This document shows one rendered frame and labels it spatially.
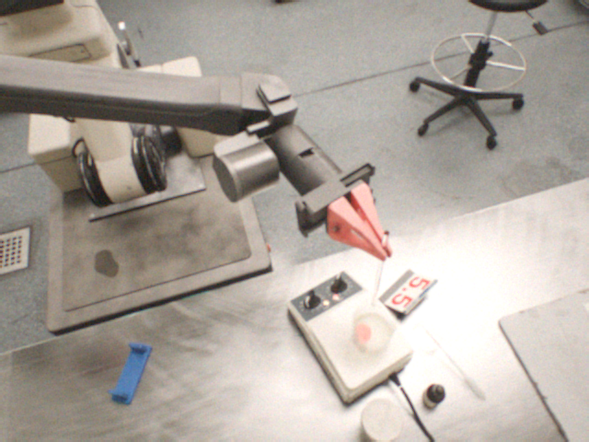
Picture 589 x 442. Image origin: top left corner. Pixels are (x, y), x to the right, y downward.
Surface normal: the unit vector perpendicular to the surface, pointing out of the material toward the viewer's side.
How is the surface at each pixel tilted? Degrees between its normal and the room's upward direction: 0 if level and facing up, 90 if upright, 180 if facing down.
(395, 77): 0
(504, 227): 0
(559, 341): 0
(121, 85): 20
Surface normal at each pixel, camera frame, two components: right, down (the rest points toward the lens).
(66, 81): 0.23, -0.38
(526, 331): -0.07, -0.54
